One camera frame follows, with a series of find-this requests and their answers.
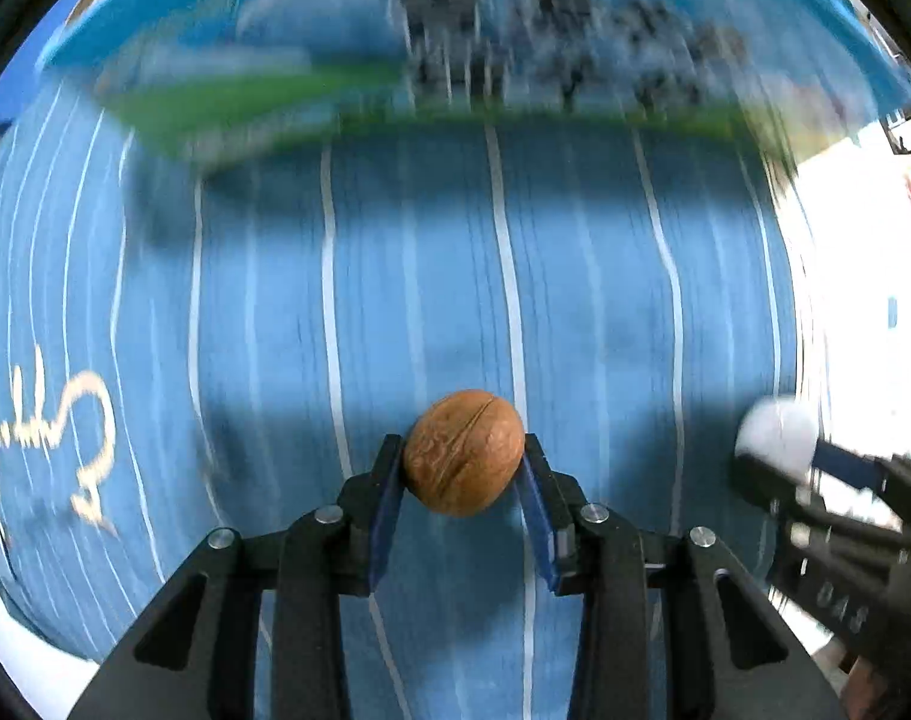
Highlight white oval case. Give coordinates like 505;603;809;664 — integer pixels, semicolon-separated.
734;397;820;484

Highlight brown walnut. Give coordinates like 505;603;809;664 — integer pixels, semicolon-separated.
403;390;526;517

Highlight blue striped cloth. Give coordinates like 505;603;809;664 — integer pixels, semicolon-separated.
0;81;802;720

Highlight open cardboard box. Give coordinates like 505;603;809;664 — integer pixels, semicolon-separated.
40;0;911;167

